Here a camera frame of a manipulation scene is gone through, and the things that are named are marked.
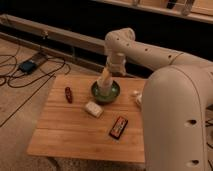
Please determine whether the blue power adapter box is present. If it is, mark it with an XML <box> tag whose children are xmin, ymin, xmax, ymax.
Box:
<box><xmin>18</xmin><ymin>61</ymin><xmax>36</xmax><ymax>74</ymax></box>

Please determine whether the wooden table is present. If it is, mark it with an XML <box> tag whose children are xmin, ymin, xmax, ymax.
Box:
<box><xmin>27</xmin><ymin>75</ymin><xmax>145</xmax><ymax>163</ymax></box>

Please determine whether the black orange candy bar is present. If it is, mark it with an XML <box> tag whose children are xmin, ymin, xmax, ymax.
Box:
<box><xmin>109</xmin><ymin>116</ymin><xmax>128</xmax><ymax>139</ymax></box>

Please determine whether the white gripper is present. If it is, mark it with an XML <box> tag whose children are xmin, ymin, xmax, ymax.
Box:
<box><xmin>97</xmin><ymin>52</ymin><xmax>126</xmax><ymax>96</ymax></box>

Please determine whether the black cable right side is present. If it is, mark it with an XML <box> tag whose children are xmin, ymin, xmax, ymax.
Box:
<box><xmin>203</xmin><ymin>118</ymin><xmax>213</xmax><ymax>168</ymax></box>

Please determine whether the white sponge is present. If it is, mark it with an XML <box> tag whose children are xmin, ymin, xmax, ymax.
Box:
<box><xmin>85</xmin><ymin>101</ymin><xmax>103</xmax><ymax>118</ymax></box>

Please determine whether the red small toy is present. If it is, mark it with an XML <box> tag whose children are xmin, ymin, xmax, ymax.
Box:
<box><xmin>65</xmin><ymin>87</ymin><xmax>72</xmax><ymax>103</ymax></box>

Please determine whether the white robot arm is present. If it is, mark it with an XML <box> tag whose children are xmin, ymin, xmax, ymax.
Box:
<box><xmin>105</xmin><ymin>28</ymin><xmax>213</xmax><ymax>171</ymax></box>

